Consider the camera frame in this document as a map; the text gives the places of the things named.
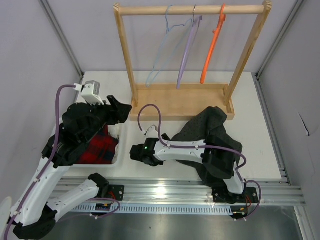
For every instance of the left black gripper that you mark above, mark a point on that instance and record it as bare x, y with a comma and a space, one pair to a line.
117, 112

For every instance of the dark grey dotted skirt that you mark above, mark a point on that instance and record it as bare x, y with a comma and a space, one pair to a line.
210, 122

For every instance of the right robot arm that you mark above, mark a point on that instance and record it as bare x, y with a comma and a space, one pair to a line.
215, 157

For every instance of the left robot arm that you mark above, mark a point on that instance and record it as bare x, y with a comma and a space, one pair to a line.
35, 215

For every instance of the purple plastic hanger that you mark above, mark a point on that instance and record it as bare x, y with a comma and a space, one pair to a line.
190, 41

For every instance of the orange plastic hanger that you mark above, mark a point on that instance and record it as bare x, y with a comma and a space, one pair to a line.
216, 34

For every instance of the white plastic basket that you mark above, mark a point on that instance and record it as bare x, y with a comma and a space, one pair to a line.
120, 155

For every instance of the white cloth in basket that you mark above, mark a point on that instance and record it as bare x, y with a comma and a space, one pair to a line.
114, 131

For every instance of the red plaid garment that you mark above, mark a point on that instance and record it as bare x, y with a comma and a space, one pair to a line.
101, 149

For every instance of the wooden clothes rack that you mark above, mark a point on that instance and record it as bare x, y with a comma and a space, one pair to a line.
188, 101

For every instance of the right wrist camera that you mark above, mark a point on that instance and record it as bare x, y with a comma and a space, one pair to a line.
152, 132

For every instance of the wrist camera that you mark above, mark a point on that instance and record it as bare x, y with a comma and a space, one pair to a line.
90, 92
152, 132

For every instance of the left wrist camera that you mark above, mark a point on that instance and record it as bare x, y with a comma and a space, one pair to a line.
90, 92

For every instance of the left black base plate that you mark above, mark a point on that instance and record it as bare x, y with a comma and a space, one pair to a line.
116, 192

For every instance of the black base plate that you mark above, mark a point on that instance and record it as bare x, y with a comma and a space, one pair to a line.
222, 195
116, 192

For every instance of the white slotted cable duct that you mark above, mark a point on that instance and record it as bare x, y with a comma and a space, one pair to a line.
134, 208

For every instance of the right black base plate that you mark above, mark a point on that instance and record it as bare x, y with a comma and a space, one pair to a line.
222, 195

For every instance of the aluminium mounting rail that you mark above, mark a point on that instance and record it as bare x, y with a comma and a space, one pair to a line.
183, 192

